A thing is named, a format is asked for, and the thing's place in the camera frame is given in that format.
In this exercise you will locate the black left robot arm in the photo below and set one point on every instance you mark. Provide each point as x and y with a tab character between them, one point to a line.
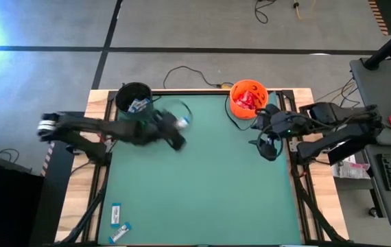
113	128

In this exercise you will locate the black cabinet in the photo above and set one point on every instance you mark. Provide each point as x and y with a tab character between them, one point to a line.
7	206

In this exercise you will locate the yellow plug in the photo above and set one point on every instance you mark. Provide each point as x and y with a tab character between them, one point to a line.
226	85

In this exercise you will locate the black plastic bucket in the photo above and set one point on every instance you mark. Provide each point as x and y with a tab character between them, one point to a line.
127	92

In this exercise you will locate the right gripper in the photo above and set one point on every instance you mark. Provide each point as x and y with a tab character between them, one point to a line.
274	123

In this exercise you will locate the grey desk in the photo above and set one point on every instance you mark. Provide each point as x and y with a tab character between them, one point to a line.
377	89

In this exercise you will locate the orange halloween bucket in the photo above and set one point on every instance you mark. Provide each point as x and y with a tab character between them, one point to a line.
262	103

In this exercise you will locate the clear plastic bag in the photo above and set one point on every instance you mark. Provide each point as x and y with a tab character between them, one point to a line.
350	169

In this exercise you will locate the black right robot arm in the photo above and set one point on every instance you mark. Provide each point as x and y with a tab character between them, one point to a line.
336	137

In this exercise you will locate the white blue candy bar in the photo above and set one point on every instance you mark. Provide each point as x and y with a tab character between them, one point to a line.
116	214
120	233
143	103
184	122
133	106

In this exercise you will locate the black metal table frame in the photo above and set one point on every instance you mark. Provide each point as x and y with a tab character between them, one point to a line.
195	91

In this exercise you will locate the black pole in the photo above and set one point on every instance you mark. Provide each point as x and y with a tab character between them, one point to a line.
387	48

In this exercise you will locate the wooden table border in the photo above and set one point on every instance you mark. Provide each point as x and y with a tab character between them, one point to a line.
79	192

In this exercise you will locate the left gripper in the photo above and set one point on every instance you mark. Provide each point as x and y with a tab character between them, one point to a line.
159	127

